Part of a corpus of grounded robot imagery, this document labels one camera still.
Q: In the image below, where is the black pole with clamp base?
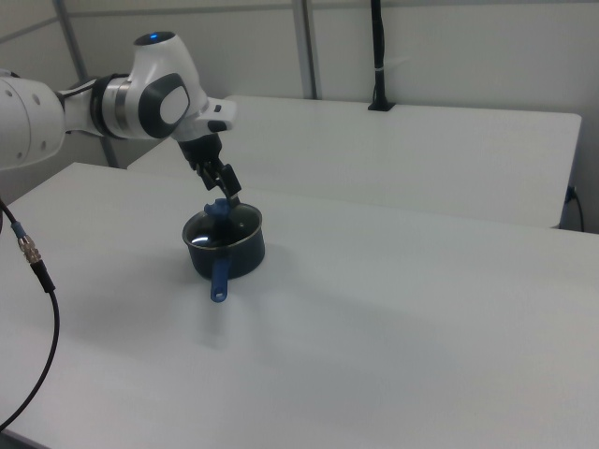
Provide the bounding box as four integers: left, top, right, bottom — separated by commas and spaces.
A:
366, 0, 397, 112

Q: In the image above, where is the dark saucepan with blue handle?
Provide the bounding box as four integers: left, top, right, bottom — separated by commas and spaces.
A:
181, 203, 267, 305

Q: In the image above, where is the grey slanted frame post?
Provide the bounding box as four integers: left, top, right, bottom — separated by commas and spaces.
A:
54, 0, 118, 168

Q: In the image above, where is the black cable with blue plug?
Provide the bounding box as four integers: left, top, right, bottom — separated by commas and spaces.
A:
565, 185, 587, 232

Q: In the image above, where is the glass lid with blue knob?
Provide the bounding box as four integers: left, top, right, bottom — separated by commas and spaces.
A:
182, 197, 262, 249

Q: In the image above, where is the grey upright frame post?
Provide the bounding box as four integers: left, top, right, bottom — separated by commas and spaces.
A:
291, 0, 325, 101

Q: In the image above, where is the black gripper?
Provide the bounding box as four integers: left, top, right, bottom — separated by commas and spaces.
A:
177, 133, 243, 208

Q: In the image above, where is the black cable with metal connector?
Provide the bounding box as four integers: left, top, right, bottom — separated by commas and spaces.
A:
0, 197, 61, 418

